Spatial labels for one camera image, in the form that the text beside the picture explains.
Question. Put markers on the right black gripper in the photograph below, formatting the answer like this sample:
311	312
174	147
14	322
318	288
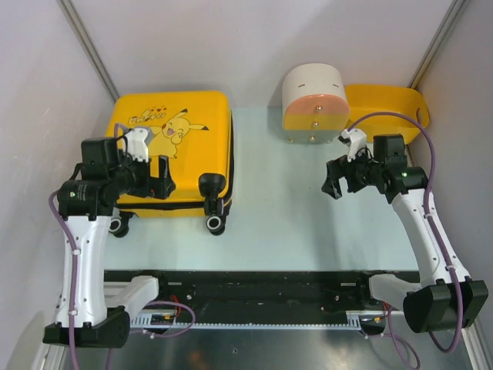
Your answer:
337	169

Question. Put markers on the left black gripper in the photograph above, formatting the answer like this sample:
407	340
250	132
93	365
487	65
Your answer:
153	186

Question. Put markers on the yellow Pikachu suitcase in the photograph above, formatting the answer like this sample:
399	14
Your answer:
194	130

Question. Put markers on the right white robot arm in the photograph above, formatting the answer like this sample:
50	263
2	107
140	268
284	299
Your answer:
445	296

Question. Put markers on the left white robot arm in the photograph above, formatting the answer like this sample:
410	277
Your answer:
86	318

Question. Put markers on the white round drawer cabinet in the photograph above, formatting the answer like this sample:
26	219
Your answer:
314	104

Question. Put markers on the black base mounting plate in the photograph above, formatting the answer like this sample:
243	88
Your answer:
287	297

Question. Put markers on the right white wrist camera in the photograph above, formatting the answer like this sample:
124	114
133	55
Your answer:
355	140

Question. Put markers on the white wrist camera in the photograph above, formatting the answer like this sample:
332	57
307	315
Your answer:
137	143
355	140

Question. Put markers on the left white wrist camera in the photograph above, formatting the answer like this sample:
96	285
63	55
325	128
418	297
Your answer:
137	143

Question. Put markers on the aluminium frame rail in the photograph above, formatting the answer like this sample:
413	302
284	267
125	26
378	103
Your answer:
349	321

